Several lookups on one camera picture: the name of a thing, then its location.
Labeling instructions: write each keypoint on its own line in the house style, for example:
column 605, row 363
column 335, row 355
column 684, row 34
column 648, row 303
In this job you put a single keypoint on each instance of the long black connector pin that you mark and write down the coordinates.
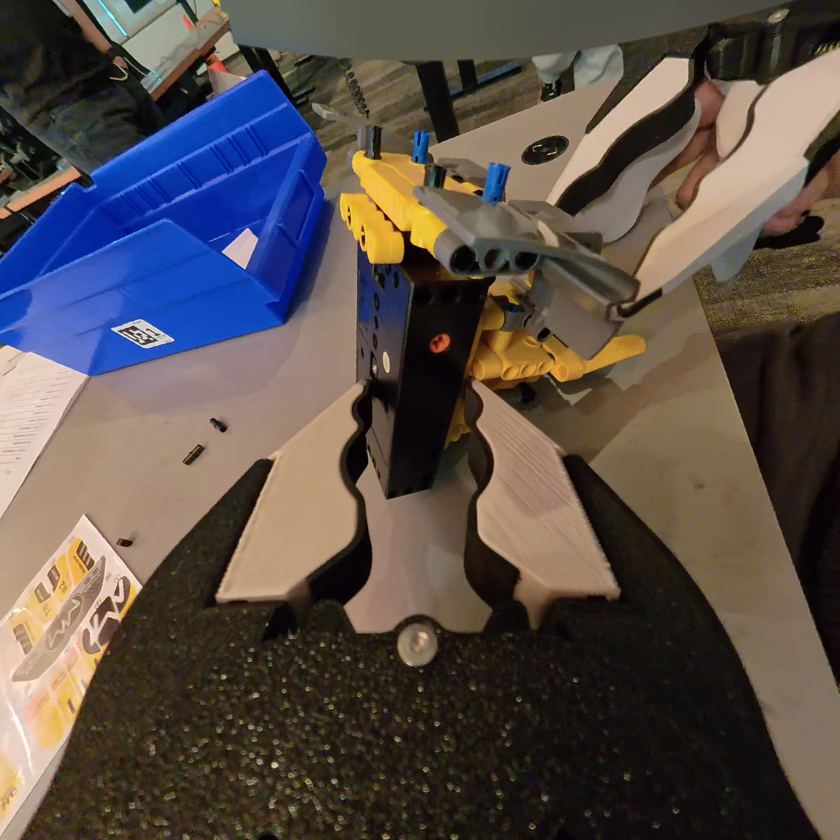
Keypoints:
column 194, row 455

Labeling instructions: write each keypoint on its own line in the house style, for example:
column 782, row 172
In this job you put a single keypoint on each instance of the yellow brick vehicle model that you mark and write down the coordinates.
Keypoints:
column 420, row 367

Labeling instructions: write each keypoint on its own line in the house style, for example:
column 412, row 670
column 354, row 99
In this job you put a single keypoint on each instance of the yellow black sticker sheet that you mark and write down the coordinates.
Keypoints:
column 59, row 590

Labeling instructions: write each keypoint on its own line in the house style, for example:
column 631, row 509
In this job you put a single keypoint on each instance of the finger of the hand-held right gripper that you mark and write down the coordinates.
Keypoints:
column 754, row 190
column 630, row 111

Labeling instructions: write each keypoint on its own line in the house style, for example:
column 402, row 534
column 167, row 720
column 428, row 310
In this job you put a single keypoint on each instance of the printed paper sheet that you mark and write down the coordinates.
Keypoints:
column 33, row 420

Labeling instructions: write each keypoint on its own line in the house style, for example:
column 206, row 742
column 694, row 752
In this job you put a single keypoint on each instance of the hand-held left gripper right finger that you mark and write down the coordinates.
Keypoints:
column 544, row 525

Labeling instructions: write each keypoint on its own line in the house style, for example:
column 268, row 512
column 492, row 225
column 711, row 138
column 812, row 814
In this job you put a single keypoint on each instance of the round black table grommet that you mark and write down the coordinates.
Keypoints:
column 544, row 151

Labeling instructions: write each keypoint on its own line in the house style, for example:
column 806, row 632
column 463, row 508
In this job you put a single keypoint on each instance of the black desk leg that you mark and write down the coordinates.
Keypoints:
column 446, row 98

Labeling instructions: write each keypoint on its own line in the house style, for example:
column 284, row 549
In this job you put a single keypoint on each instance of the white paper slip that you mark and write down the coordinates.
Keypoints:
column 241, row 250

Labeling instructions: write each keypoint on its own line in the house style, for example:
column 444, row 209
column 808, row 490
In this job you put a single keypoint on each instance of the person's right hand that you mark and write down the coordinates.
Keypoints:
column 695, row 177

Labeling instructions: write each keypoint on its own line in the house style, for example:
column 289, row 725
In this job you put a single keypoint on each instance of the blue plastic bin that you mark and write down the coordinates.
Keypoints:
column 164, row 282

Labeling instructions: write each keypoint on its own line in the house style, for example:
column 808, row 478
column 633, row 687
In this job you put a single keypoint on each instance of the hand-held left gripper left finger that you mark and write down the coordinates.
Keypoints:
column 295, row 525

